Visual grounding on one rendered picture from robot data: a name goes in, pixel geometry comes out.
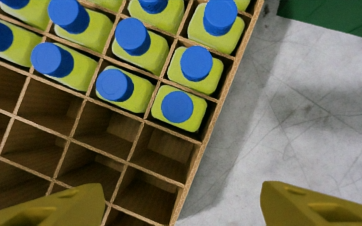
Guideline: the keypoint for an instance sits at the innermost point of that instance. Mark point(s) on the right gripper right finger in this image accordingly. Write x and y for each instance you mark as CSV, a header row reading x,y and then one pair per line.
x,y
283,204

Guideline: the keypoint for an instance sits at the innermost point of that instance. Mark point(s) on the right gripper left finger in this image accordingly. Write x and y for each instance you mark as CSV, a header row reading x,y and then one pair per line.
x,y
79,206

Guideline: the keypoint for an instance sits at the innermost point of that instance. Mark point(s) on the brown cardboard carton with grid dividers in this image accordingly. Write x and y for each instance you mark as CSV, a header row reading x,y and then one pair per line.
x,y
53,137

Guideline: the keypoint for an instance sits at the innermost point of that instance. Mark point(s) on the green plastic crate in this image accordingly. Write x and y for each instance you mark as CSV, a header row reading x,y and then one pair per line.
x,y
339,15

